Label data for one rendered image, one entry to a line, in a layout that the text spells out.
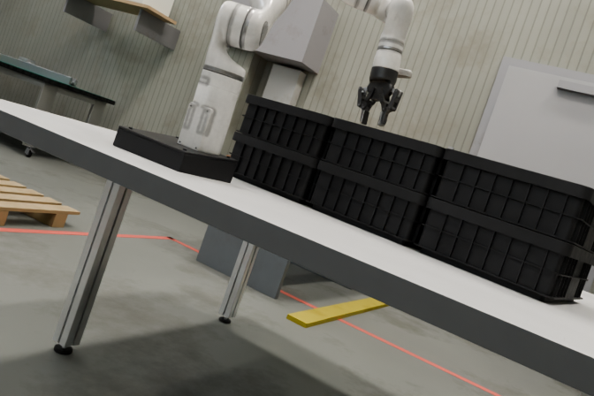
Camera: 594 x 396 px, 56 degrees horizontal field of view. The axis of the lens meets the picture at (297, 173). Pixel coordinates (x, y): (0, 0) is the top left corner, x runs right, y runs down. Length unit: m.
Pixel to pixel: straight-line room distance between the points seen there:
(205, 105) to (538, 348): 0.81
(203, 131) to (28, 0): 7.27
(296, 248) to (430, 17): 4.53
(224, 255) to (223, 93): 2.38
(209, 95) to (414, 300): 0.68
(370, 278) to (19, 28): 7.81
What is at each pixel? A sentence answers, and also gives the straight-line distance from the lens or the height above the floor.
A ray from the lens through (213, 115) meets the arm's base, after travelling 1.22.
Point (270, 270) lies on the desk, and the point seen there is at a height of 0.14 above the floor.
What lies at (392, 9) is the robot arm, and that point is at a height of 1.27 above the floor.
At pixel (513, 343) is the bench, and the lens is 0.73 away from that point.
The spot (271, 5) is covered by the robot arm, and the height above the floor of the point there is 1.11.
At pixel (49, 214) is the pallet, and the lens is 3.45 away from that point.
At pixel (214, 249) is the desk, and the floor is 0.11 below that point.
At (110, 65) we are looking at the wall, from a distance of 6.97.
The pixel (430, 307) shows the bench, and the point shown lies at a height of 0.68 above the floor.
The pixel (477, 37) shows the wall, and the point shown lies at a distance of 5.08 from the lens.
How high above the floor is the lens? 0.79
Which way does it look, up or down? 1 degrees down
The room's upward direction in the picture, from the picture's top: 19 degrees clockwise
